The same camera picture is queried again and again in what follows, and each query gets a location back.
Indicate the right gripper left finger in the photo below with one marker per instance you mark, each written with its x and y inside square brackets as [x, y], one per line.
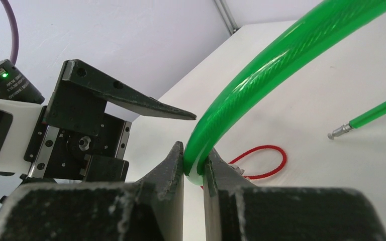
[148, 209]

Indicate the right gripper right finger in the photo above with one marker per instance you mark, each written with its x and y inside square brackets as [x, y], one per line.
[236, 209]

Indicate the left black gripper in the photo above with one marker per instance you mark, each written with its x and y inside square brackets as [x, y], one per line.
[78, 141]

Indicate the red cable lock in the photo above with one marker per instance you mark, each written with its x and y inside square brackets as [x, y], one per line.
[261, 164]

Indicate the green cable lock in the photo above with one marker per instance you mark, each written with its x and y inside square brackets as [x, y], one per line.
[318, 30]

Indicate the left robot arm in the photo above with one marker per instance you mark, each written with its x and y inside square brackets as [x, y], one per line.
[15, 86]

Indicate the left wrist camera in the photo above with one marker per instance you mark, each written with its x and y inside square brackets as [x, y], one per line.
[17, 123]

